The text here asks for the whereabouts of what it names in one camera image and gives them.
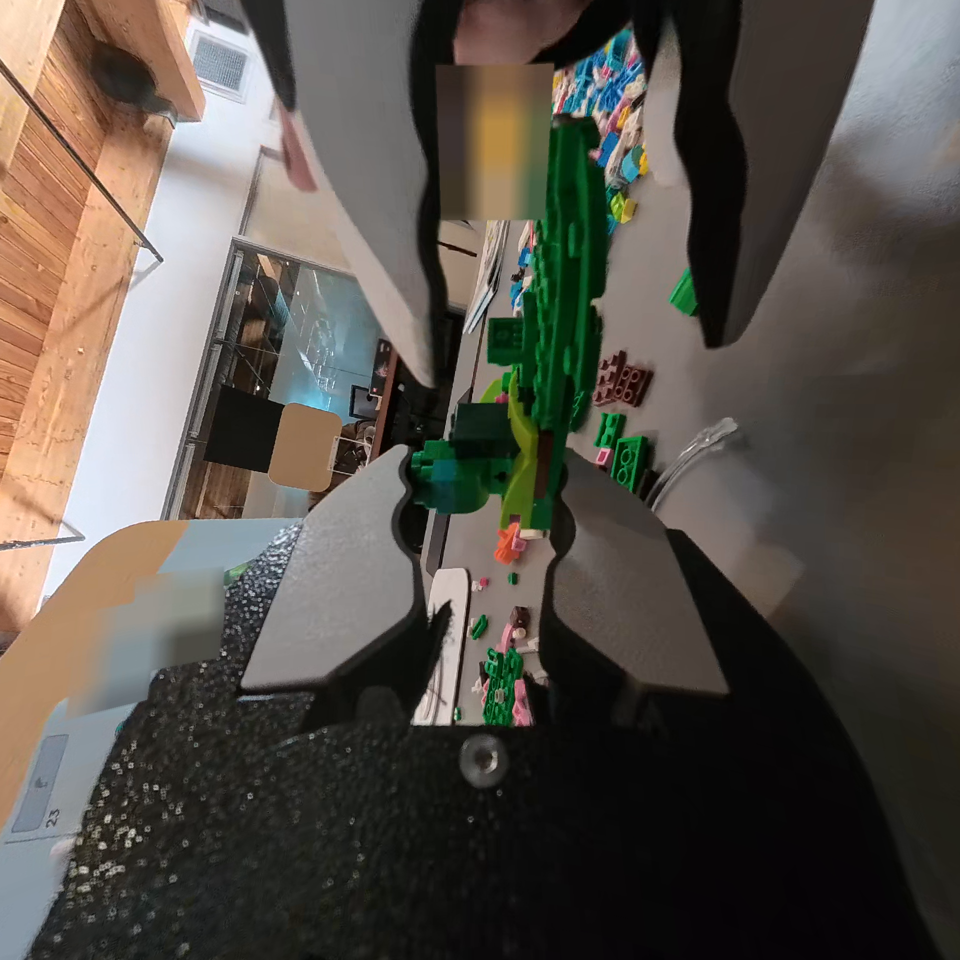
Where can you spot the pile of pastel lego pieces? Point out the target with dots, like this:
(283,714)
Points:
(619,150)

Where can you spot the orange brick separator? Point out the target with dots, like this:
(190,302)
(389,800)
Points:
(508,544)

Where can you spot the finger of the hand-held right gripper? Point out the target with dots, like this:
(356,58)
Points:
(795,90)
(360,112)

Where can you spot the green lego slope brick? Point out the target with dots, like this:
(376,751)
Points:
(684,296)

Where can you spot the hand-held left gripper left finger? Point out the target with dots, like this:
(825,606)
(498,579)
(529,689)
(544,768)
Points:
(337,585)

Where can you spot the green lego plate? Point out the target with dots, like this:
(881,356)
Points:
(630,461)

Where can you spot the black ceiling fixture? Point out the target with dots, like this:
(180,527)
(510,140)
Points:
(127,75)

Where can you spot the scattered small lego pieces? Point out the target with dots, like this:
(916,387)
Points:
(501,667)

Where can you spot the green lego build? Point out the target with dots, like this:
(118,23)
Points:
(570,300)

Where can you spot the glass window wall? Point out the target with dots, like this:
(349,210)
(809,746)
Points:
(315,322)

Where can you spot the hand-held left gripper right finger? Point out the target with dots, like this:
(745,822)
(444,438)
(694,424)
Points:
(637,607)

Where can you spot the black panel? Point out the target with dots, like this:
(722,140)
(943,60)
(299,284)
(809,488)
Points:
(240,431)

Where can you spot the instruction booklet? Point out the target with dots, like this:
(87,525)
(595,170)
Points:
(491,285)

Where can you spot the person's right hand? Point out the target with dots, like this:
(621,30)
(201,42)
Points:
(510,30)

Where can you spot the wall vent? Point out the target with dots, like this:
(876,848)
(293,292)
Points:
(219,64)

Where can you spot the wooden ceiling beam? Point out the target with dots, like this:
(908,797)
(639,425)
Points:
(176,60)

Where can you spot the brown lego plate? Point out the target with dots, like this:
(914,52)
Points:
(626,382)

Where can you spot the clear curved lego rod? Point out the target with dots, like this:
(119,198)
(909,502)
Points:
(716,433)

